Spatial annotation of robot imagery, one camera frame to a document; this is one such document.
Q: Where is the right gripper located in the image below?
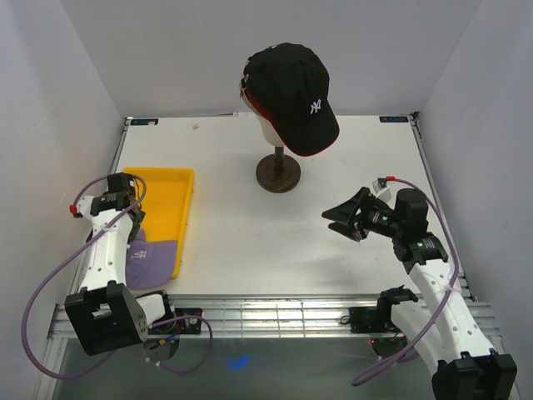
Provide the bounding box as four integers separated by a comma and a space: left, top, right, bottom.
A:
321, 187, 403, 243

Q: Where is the red cap white logo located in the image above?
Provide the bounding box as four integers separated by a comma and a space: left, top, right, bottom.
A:
242, 72, 338, 158

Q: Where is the black cap white NY logo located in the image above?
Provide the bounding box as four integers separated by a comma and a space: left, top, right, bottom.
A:
240, 42, 340, 157

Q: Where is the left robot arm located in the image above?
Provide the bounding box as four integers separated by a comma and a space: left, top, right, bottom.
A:
64, 172, 178, 356

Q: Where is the dark wooden stand base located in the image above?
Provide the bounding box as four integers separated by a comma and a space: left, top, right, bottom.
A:
256, 147, 301, 193

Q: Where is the cream mannequin head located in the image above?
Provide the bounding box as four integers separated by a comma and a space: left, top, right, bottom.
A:
255, 114, 285, 147

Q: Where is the yellow plastic tray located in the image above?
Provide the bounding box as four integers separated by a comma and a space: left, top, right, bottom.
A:
122, 167, 195, 279

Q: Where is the lavender cap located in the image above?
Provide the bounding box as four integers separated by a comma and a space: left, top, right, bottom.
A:
126, 229, 178, 290

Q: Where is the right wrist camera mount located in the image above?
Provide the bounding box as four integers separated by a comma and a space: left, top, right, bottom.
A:
371, 176, 395, 203

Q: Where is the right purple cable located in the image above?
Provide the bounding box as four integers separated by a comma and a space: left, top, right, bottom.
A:
351, 175, 461, 387

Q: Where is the purple cable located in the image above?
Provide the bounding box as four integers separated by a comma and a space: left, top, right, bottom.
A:
20, 173, 214, 380
351, 175, 461, 387

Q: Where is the aluminium front rail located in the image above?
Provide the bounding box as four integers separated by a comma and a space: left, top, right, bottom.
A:
47, 294, 501, 339

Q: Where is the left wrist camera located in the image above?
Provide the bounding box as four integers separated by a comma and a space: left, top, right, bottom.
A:
69, 196, 94, 220

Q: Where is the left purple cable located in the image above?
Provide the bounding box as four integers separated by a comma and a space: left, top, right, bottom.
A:
20, 173, 214, 380

